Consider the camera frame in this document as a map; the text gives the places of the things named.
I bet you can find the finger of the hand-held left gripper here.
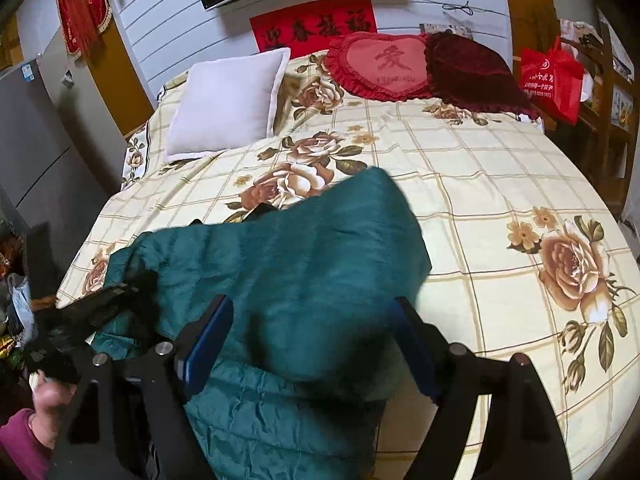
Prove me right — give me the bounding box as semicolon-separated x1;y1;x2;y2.
60;282;151;323

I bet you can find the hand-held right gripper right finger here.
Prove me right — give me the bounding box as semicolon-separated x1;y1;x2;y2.
389;296;573;480

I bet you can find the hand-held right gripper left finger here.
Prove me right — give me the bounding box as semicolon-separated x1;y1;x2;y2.
47;294;235;480

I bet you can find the green puffer jacket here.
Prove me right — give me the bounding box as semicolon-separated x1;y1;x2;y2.
90;166;433;480

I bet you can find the person's left forearm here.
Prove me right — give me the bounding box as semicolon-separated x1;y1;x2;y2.
0;407;56;480

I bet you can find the person's left hand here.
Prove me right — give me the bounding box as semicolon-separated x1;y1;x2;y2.
30;371;81;451

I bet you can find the white plastic bag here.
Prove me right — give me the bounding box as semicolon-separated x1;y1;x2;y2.
7;272;38;346

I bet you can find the grey refrigerator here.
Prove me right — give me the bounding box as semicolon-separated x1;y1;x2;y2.
0;57;126;261

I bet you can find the bed with floral checked sheet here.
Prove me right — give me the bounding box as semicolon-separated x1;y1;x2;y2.
55;52;640;480

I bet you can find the white square pillow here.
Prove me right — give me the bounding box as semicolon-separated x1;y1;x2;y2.
165;47;292;163

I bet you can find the dark red velvet pillow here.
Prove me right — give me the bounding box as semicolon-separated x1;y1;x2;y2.
425;31;541;121

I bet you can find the red heart-shaped pillow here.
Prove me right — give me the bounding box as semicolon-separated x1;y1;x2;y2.
325;31;436;102

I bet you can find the wooden shelf rack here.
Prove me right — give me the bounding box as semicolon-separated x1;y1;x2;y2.
545;20;633;216

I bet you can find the red shopping bag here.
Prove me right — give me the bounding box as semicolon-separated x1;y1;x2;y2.
520;35;585;126

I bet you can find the orange wooden wall post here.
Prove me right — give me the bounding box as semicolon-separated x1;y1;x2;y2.
87;30;153;136
500;0;561;56

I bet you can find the red tasselled wall hanging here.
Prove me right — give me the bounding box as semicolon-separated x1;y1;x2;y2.
50;0;113;61

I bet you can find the red wall banner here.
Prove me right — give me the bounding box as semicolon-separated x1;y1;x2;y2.
250;0;378;53

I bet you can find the black wall cable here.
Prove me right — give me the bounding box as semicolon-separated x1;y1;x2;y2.
442;1;506;17

